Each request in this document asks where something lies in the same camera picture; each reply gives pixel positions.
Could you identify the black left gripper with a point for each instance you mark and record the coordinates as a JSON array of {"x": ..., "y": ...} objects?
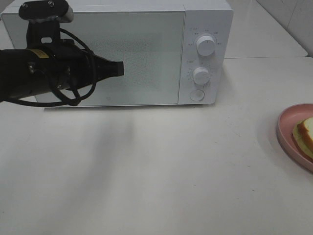
[{"x": 65, "y": 66}]

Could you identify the white microwave door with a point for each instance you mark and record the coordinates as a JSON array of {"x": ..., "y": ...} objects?
[{"x": 148, "y": 42}]

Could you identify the round door release button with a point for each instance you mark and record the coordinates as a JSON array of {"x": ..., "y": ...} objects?
[{"x": 197, "y": 95}]

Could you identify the white microwave knob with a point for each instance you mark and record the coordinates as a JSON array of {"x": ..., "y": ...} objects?
[
  {"x": 205, "y": 45},
  {"x": 201, "y": 75}
]

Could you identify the pink plate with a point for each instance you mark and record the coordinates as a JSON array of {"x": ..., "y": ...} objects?
[{"x": 287, "y": 120}]

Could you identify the toast sandwich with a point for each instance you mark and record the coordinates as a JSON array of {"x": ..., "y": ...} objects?
[{"x": 303, "y": 136}]

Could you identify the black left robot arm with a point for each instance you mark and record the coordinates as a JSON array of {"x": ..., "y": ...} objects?
[{"x": 14, "y": 73}]

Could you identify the white microwave oven body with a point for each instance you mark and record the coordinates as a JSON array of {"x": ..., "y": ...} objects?
[{"x": 202, "y": 17}]

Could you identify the white adjacent table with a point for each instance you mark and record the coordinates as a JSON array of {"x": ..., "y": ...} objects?
[{"x": 256, "y": 34}]

